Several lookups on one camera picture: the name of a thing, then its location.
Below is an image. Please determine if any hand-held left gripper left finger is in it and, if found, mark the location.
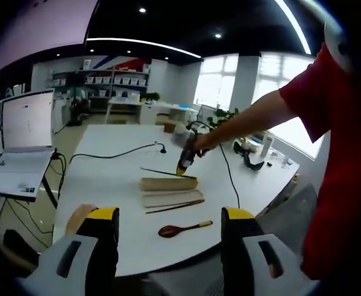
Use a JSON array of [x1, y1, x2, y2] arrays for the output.
[[28, 207, 120, 296]]

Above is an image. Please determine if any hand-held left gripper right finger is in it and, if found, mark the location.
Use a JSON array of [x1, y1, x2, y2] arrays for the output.
[[221, 207, 315, 296]]

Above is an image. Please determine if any dark wooden chopstick utensil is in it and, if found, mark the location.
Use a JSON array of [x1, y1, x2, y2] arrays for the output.
[[139, 167, 196, 179], [145, 199, 205, 215]]

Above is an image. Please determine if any beige cutlery case lid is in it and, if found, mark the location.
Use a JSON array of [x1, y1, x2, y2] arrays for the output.
[[141, 189, 205, 208]]

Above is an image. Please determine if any red-brown wooden spoon utensil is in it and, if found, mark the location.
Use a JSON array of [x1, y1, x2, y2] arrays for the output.
[[157, 220, 214, 239]]

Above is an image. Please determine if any person's right hand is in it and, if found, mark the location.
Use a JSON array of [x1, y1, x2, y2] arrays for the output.
[[192, 132, 220, 158]]

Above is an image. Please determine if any white low cabinet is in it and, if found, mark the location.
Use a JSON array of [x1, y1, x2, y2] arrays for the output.
[[139, 101, 198, 126]]

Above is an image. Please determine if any green potted plant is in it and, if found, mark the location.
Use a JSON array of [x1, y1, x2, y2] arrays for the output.
[[207, 107, 240, 129]]

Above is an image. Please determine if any small green plant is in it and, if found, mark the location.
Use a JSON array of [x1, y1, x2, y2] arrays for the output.
[[141, 91, 162, 103]]

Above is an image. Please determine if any black headset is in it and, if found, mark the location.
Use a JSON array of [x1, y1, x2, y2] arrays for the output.
[[232, 139, 265, 172]]

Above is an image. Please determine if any narrow bright window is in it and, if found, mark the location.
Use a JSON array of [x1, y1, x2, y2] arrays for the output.
[[194, 54, 239, 107]]

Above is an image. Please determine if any white work table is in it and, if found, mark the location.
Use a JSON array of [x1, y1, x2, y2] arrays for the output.
[[106, 97, 144, 124]]

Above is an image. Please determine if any black laptop stand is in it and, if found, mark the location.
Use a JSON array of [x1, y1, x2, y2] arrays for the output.
[[41, 171, 60, 210]]

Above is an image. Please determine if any white bottle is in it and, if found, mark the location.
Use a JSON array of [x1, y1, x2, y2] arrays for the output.
[[261, 131, 275, 158]]

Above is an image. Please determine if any shelf of white storage bins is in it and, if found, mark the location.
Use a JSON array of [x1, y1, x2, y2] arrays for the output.
[[49, 69, 152, 107]]

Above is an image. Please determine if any long ceiling light strip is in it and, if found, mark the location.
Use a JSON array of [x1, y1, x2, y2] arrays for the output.
[[86, 37, 201, 59], [274, 0, 312, 56]]

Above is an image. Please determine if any wide bright window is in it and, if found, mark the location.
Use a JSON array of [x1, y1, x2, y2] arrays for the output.
[[249, 51, 326, 160]]

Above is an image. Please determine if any white floor cabinet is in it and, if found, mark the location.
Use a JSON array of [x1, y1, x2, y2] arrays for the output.
[[52, 96, 70, 134]]

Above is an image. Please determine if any person in red shirt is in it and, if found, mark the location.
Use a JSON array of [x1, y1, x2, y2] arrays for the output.
[[278, 41, 361, 281]]

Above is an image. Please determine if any white laptop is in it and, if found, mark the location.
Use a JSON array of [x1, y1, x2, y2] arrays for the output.
[[0, 88, 56, 203]]

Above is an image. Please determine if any pale purple ceiling panel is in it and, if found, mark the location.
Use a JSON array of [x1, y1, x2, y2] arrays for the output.
[[0, 0, 101, 78]]

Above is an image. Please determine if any white chest-worn device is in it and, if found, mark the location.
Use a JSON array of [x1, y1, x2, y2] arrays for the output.
[[323, 21, 354, 73]]

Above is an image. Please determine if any black cable with plug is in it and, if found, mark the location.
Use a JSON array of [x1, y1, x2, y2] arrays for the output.
[[68, 141, 168, 166]]

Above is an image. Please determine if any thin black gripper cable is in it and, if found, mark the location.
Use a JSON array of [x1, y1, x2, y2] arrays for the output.
[[186, 121, 240, 210]]

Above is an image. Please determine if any black laptop power cable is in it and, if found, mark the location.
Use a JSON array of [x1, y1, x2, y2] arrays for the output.
[[52, 149, 68, 192]]

